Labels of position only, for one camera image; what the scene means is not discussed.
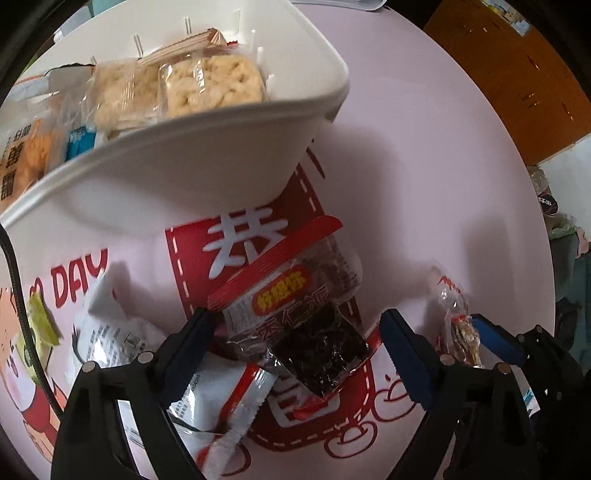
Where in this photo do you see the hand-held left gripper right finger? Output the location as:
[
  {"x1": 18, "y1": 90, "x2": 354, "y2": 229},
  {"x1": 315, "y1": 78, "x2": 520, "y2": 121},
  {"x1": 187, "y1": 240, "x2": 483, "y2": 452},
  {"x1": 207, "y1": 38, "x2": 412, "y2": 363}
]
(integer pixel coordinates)
[{"x1": 379, "y1": 308, "x2": 541, "y2": 480}]

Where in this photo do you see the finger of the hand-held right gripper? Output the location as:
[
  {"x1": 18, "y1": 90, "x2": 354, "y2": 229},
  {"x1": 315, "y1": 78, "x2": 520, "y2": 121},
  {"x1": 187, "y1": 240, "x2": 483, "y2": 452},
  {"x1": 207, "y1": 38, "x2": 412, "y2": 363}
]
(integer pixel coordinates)
[{"x1": 470, "y1": 313, "x2": 583, "y2": 398}]

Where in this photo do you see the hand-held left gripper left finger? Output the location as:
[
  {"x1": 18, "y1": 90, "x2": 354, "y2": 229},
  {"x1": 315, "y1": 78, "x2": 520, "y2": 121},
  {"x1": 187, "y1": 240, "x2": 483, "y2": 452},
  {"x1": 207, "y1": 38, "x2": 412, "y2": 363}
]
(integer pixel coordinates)
[{"x1": 51, "y1": 307, "x2": 215, "y2": 480}]

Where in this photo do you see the small clear red candy packet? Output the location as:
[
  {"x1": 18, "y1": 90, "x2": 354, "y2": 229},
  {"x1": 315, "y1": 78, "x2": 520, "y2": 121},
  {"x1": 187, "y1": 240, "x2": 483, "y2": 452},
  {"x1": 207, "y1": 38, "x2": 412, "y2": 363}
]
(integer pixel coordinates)
[{"x1": 427, "y1": 265, "x2": 485, "y2": 367}]

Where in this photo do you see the red black snack packet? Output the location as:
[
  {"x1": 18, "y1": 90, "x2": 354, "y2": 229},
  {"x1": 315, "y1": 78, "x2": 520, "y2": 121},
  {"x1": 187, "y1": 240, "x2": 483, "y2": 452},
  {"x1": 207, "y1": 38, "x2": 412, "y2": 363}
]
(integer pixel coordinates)
[{"x1": 208, "y1": 215, "x2": 384, "y2": 400}]

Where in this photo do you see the white plastic bin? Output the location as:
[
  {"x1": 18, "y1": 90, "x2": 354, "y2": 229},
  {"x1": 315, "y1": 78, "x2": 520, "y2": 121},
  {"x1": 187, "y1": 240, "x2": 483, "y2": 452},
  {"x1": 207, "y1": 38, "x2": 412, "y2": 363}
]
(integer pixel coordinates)
[{"x1": 0, "y1": 0, "x2": 350, "y2": 236}]

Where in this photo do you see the white red foil packet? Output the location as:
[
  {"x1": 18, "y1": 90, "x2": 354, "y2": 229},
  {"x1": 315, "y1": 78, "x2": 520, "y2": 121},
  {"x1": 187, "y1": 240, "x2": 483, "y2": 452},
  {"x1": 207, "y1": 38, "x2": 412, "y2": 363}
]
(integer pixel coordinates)
[{"x1": 168, "y1": 360, "x2": 278, "y2": 480}]

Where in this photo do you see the crumpled white packet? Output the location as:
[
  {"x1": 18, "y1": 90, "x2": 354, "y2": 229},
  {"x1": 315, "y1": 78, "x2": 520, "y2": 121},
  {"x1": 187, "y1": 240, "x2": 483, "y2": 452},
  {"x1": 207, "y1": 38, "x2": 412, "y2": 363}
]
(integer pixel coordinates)
[{"x1": 74, "y1": 272, "x2": 160, "y2": 365}]

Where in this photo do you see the teal sofa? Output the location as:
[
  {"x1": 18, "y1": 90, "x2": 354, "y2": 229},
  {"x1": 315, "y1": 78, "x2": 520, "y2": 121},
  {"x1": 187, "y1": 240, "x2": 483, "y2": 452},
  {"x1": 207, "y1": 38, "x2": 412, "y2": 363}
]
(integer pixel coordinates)
[{"x1": 549, "y1": 222, "x2": 591, "y2": 352}]

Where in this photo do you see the clear dark snack packet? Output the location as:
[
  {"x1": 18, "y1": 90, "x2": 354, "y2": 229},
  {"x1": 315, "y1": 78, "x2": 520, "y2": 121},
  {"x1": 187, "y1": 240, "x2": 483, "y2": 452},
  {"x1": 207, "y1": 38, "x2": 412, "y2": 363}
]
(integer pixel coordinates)
[{"x1": 295, "y1": 233, "x2": 365, "y2": 305}]

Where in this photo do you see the plastic bottle black label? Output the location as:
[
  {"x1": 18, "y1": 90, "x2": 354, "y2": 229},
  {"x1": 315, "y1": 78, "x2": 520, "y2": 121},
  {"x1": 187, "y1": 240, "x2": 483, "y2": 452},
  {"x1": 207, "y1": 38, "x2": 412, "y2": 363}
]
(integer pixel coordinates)
[{"x1": 527, "y1": 165, "x2": 561, "y2": 219}]

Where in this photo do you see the small green packet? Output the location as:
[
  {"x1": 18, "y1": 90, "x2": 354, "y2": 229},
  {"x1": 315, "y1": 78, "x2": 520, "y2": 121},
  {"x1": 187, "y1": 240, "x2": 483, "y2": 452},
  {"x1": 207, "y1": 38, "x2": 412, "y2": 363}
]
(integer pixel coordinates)
[{"x1": 18, "y1": 293, "x2": 63, "y2": 370}]

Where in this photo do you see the small blue white packet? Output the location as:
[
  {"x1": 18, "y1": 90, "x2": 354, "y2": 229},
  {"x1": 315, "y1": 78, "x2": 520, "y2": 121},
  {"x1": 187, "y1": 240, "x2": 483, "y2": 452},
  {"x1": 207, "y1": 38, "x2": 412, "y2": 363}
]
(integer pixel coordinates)
[{"x1": 65, "y1": 122, "x2": 100, "y2": 160}]

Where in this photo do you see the orange wooden cabinet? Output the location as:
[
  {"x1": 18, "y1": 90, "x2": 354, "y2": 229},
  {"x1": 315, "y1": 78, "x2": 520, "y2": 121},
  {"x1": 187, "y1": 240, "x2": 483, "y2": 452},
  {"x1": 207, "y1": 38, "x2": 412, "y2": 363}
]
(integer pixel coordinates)
[{"x1": 422, "y1": 0, "x2": 587, "y2": 167}]

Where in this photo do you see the orange printed snack packet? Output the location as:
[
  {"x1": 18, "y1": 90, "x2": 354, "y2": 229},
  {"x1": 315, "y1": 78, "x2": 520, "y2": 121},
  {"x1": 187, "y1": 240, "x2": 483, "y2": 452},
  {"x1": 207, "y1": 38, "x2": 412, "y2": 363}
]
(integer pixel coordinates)
[{"x1": 0, "y1": 117, "x2": 65, "y2": 213}]

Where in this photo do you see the clear rice crisp packet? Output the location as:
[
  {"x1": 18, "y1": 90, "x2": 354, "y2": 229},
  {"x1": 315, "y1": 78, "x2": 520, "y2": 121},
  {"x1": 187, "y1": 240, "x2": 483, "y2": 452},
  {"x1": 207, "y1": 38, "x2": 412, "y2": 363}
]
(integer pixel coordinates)
[
  {"x1": 88, "y1": 58, "x2": 167, "y2": 139},
  {"x1": 157, "y1": 48, "x2": 269, "y2": 118}
]

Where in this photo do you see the orange wafer packet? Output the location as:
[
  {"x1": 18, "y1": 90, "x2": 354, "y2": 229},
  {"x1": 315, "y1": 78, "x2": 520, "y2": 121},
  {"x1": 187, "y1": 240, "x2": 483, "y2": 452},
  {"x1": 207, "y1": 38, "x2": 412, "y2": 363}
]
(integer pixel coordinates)
[{"x1": 136, "y1": 28, "x2": 222, "y2": 68}]

